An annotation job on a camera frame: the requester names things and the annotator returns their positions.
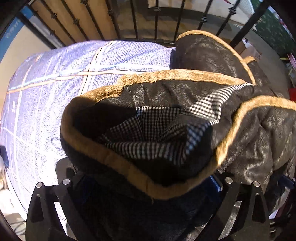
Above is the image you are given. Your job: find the black quilted jacket tan trim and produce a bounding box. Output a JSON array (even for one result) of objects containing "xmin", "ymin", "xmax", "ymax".
[{"xmin": 60, "ymin": 31, "xmax": 295, "ymax": 240}]

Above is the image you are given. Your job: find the blue plaid bed sheet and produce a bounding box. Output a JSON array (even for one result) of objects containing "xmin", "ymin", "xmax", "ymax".
[{"xmin": 1, "ymin": 40, "xmax": 172, "ymax": 218}]

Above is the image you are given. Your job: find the small cardboard box on floor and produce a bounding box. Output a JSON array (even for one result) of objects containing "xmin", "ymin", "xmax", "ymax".
[{"xmin": 234, "ymin": 38, "xmax": 262, "ymax": 60}]

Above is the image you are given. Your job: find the cardboard box blue label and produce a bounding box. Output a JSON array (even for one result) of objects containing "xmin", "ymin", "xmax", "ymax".
[{"xmin": 1, "ymin": 19, "xmax": 50, "ymax": 106}]

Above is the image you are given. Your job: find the green patterned cloth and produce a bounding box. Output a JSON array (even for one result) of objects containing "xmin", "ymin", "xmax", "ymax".
[{"xmin": 255, "ymin": 6, "xmax": 295, "ymax": 57}]

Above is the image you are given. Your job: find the black iron bed footboard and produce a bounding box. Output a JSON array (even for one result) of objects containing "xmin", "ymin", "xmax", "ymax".
[{"xmin": 16, "ymin": 1, "xmax": 269, "ymax": 49}]

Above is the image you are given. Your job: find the white beige folded quilt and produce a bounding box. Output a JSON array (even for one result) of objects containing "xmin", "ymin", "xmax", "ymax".
[{"xmin": 147, "ymin": 0, "xmax": 255, "ymax": 24}]

